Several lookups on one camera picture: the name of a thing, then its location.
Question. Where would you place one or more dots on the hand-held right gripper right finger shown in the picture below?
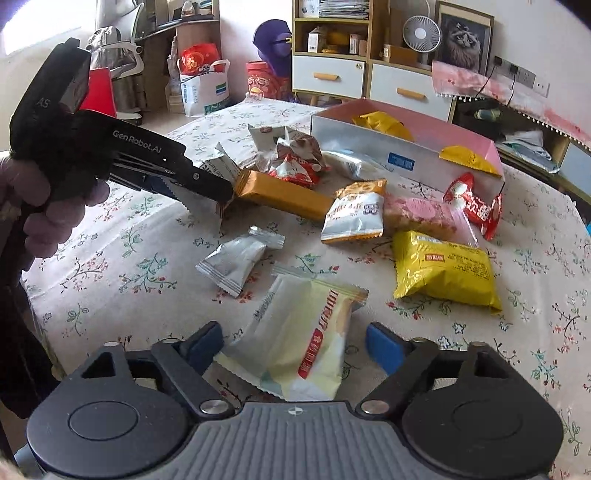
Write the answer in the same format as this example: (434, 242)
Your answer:
(384, 346)

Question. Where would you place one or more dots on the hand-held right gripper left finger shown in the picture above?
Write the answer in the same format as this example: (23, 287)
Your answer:
(206, 344)

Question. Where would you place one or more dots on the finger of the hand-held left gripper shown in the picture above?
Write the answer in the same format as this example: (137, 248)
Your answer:
(166, 191)
(198, 177)

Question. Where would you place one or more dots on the white packet with serrated edge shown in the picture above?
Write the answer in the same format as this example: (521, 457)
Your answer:
(219, 164)

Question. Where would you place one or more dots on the large cream snack packet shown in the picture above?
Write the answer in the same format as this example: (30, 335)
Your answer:
(304, 341)

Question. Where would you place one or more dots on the golden wafer bar packet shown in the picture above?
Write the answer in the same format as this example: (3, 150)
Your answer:
(281, 196)

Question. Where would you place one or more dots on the small silver snack packet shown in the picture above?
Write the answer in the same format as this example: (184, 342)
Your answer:
(235, 261)

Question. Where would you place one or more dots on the large yellow snack packet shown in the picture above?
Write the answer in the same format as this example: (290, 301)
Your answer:
(443, 272)

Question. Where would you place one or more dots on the red white snack packet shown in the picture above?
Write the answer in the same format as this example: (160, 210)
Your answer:
(295, 173)

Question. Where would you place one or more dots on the pink snack packet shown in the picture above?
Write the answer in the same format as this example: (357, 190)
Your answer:
(420, 214)

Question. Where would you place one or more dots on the orange white biscuit packet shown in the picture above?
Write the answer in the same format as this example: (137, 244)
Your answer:
(353, 212)

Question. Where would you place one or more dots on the pink and white cardboard box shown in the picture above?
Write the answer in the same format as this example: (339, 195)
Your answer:
(360, 138)

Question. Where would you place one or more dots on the person's left forearm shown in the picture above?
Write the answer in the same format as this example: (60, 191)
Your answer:
(23, 346)

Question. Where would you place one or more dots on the person's left hand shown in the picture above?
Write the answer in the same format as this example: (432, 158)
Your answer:
(41, 230)

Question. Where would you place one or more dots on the red chair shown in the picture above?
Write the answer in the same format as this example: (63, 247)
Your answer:
(102, 94)

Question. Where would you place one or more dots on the silver beige snack packet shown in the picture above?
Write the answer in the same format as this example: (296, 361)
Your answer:
(263, 138)

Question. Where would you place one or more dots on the white shopping bag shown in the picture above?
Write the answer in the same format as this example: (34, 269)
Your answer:
(203, 94)

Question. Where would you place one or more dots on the floral tablecloth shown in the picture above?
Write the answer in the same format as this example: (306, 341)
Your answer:
(138, 277)

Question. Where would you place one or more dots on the white office chair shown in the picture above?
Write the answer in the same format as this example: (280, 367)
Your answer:
(115, 64)

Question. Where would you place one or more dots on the white brown snack packet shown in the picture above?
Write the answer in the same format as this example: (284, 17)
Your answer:
(300, 147)

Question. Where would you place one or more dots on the red printed gift bag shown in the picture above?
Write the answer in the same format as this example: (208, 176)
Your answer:
(265, 83)

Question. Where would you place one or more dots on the red packet in bag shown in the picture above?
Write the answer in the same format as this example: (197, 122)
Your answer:
(198, 57)

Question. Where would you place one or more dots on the silver white flat packet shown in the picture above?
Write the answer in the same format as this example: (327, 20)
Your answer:
(344, 164)

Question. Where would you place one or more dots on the wooden corner desk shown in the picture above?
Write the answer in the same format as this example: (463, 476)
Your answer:
(184, 32)

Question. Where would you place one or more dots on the purple plush toy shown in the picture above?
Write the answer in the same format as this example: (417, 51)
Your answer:
(272, 44)

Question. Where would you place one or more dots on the red candy packet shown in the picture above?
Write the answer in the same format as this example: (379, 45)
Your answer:
(475, 205)

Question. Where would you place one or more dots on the yellow pillow snack packet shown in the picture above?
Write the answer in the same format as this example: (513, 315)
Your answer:
(383, 123)
(466, 159)

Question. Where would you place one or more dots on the yellow item on shelf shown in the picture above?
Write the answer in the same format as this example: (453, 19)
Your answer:
(339, 39)

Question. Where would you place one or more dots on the small orange white carton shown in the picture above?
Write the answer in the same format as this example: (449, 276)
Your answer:
(356, 45)

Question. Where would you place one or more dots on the stack of papers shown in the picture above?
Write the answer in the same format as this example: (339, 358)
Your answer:
(344, 8)

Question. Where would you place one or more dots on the wooden shelf cabinet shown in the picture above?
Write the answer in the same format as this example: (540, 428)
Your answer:
(376, 27)

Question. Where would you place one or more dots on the small wooden box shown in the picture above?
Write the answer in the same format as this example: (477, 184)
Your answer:
(400, 55)

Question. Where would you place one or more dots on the pile of white papers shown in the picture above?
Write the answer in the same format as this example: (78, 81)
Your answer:
(526, 145)

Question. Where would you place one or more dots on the low wooden sideboard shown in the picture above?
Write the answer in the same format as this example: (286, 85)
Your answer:
(545, 147)

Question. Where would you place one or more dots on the white desk fan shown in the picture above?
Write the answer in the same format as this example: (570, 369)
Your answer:
(419, 30)

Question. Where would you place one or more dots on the pink fringed cloth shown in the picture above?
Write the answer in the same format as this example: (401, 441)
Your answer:
(521, 99)

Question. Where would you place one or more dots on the framed cat picture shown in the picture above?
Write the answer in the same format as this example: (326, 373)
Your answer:
(466, 39)

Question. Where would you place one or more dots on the white wall socket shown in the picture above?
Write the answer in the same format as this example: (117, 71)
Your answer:
(542, 89)

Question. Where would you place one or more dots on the grey wall socket strip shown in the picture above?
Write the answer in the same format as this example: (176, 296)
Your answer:
(513, 68)

